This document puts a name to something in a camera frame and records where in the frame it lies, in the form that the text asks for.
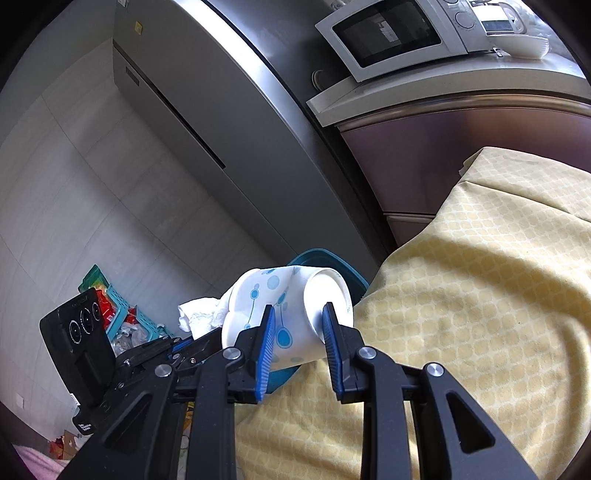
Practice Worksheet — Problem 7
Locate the grey refrigerator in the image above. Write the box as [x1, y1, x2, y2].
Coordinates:
[113, 0, 394, 260]

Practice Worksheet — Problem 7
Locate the blue trash bin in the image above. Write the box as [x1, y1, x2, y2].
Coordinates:
[265, 248, 370, 394]

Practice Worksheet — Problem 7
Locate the white blue-dotted paper cup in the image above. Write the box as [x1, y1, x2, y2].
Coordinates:
[221, 265, 354, 371]

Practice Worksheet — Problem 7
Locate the white tissue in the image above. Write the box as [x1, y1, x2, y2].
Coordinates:
[177, 295, 232, 336]

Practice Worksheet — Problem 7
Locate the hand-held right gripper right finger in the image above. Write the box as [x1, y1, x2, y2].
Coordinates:
[321, 302, 539, 480]

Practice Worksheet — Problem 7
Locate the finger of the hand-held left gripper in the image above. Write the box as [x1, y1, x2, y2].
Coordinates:
[177, 343, 224, 371]
[124, 331, 223, 366]

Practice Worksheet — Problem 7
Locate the kitchen counter cabinet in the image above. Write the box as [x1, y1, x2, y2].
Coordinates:
[305, 45, 591, 246]

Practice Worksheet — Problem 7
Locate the white microwave oven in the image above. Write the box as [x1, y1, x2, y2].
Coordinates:
[315, 0, 498, 83]

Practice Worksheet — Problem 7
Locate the green basket of packets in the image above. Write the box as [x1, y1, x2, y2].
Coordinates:
[78, 264, 175, 352]

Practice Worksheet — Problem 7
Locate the yellow printed tablecloth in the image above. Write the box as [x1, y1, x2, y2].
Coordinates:
[233, 146, 591, 480]

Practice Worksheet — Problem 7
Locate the large white bowl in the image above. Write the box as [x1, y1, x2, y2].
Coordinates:
[493, 34, 551, 60]

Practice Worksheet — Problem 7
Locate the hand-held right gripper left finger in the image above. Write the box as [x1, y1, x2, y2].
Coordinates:
[60, 305, 278, 480]

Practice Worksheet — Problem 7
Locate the white electric kettle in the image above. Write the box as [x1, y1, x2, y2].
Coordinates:
[470, 0, 528, 36]

